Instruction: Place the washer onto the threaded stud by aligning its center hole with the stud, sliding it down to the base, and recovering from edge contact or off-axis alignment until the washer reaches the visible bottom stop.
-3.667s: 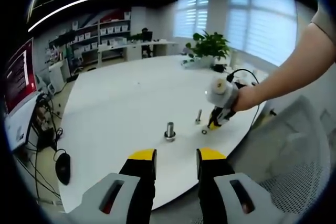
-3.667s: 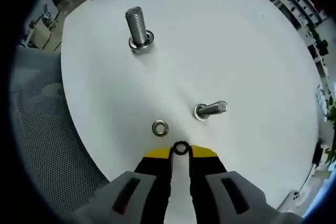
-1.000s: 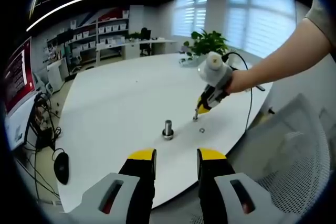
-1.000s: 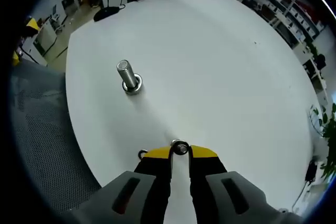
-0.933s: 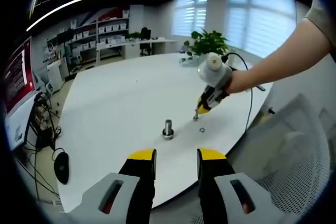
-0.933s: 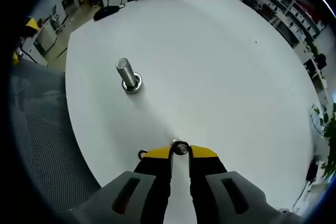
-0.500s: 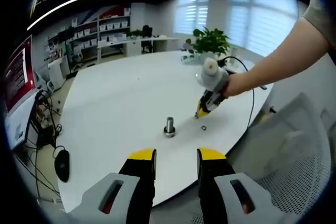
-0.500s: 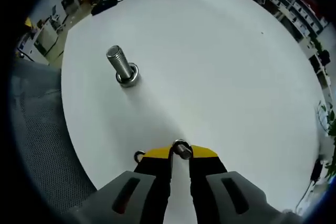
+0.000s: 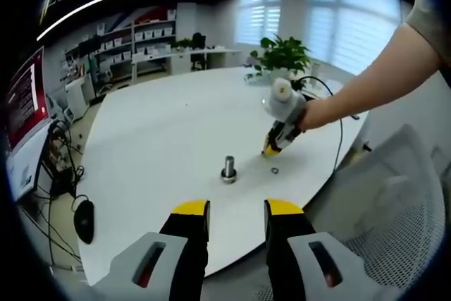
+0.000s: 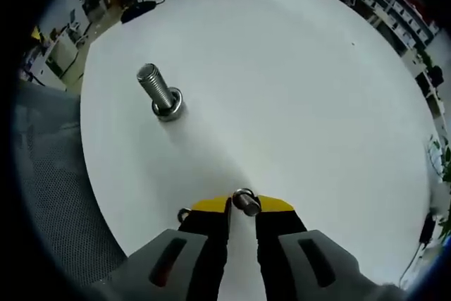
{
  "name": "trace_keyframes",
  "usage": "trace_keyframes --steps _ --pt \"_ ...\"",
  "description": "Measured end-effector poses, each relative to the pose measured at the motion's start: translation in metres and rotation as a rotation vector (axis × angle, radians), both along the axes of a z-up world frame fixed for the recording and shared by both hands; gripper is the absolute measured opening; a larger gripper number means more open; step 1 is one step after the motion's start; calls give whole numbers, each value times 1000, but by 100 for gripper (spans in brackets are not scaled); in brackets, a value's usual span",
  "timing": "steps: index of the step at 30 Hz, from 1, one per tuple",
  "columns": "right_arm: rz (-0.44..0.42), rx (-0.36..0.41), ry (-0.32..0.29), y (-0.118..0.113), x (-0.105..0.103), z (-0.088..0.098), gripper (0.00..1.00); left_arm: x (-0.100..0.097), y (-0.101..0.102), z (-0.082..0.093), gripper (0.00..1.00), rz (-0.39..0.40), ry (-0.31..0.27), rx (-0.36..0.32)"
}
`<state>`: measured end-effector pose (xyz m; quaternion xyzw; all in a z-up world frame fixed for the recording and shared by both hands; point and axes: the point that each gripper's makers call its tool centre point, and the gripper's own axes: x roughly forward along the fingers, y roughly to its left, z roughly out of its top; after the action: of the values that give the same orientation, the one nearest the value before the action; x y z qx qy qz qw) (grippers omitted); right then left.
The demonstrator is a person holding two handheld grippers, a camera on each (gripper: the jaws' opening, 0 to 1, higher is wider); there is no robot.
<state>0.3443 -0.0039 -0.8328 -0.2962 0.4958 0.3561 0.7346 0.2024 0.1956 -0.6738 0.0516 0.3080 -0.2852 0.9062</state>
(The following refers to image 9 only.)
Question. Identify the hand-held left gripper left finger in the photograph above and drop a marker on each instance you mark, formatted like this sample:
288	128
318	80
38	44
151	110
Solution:
186	255

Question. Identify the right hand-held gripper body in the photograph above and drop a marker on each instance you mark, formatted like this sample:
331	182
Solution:
285	107

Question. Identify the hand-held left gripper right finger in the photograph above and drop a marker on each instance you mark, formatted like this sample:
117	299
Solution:
289	251

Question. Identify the small silver washer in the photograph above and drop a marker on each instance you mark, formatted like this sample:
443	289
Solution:
271	170

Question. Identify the large threaded stud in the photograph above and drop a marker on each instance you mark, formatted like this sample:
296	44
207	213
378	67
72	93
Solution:
229	163

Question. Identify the large silver washer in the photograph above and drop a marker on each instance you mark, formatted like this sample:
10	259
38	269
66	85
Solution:
229	180

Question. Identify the large dark washer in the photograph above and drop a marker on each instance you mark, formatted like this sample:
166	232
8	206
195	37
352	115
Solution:
223	173

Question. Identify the green potted plant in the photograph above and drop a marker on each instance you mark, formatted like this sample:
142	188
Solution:
285	56

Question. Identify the window blinds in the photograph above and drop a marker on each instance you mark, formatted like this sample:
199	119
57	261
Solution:
317	22

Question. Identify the black computer mouse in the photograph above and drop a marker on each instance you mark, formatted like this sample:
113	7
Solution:
84	221

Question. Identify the white bench table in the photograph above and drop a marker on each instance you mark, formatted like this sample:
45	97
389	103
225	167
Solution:
183	58

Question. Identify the grey mesh office chair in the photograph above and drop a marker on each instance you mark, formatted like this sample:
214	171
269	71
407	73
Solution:
394	209

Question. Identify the white shelf with storage bins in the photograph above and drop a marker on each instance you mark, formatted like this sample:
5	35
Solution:
141	36

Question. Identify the person's grey shirt sleeve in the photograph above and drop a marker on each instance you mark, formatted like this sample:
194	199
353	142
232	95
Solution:
430	22

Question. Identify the white cabinet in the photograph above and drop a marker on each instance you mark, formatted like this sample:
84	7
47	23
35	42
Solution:
79	93

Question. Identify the red screen monitor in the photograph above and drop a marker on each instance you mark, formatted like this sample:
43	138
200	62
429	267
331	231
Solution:
26	100

